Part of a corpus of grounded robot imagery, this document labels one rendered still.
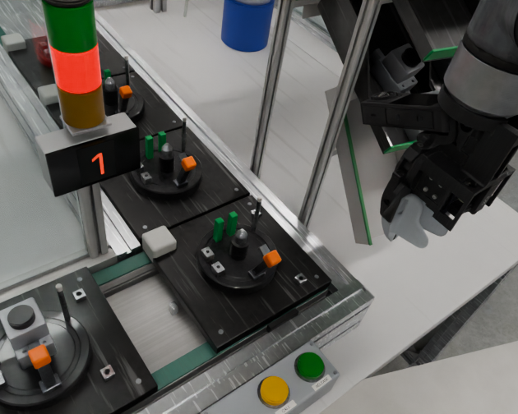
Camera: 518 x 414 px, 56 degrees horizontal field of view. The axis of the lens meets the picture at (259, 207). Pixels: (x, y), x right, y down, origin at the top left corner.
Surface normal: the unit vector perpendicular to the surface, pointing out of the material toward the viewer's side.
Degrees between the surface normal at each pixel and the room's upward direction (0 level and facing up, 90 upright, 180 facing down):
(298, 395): 0
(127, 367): 0
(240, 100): 0
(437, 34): 25
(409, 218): 93
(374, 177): 45
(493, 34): 90
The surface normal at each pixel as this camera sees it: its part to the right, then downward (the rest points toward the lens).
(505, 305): 0.14, -0.68
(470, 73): -0.82, 0.32
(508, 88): -0.12, 0.71
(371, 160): 0.41, 0.00
